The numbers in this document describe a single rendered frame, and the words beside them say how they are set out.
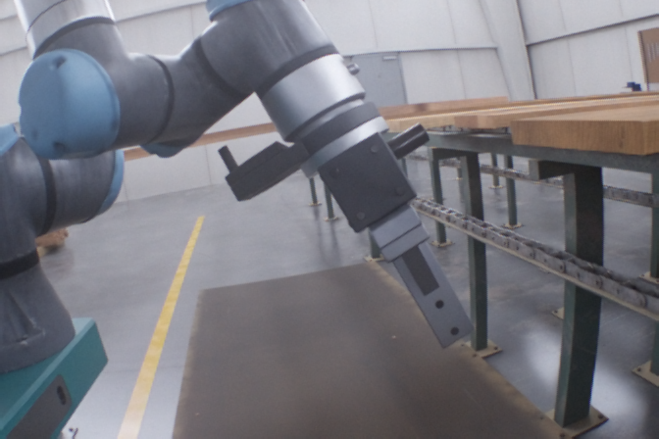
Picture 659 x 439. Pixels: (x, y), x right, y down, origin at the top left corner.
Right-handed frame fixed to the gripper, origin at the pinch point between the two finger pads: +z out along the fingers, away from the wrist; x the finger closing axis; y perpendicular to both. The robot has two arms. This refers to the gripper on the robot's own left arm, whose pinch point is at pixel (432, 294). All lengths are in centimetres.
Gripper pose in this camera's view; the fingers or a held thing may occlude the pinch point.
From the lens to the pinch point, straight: 41.0
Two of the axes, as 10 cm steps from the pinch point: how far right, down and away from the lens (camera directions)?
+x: 0.6, -0.2, 10.0
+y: 8.5, -5.2, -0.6
